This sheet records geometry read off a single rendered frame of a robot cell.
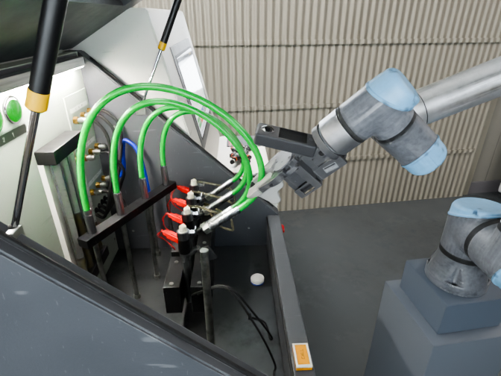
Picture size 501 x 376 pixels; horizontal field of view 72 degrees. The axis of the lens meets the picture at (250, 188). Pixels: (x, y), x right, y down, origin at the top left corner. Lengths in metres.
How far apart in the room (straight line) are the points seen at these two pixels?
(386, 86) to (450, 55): 2.64
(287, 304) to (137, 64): 0.73
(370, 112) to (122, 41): 0.70
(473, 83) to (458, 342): 0.63
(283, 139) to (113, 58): 0.60
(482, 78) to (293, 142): 0.39
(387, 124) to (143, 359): 0.49
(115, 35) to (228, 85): 1.61
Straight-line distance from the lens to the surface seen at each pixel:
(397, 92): 0.58
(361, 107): 0.59
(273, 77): 2.63
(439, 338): 1.07
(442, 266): 1.03
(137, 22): 1.04
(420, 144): 0.64
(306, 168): 0.65
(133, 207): 0.92
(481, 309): 1.09
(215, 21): 2.54
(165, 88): 0.67
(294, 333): 0.77
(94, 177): 1.06
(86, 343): 0.51
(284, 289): 0.86
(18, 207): 0.46
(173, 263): 0.90
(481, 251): 0.91
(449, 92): 0.79
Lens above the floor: 1.53
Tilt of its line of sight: 27 degrees down
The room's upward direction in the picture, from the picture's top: straight up
